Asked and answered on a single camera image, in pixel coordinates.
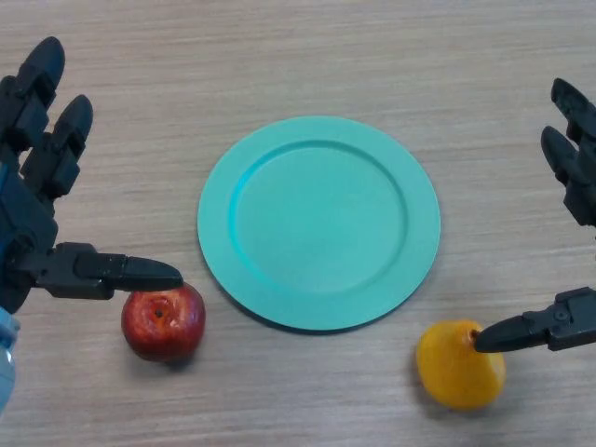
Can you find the yellow pear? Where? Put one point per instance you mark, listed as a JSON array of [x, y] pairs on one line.
[[454, 372]]

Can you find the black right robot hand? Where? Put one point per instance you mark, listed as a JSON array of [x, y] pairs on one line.
[[565, 326]]

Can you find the red apple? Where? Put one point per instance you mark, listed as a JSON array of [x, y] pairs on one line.
[[163, 330]]

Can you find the green round plate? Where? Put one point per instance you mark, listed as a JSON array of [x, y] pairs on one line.
[[319, 223]]

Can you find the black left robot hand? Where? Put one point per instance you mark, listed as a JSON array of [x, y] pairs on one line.
[[28, 219]]

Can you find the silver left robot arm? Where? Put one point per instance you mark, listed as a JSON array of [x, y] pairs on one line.
[[5, 363]]

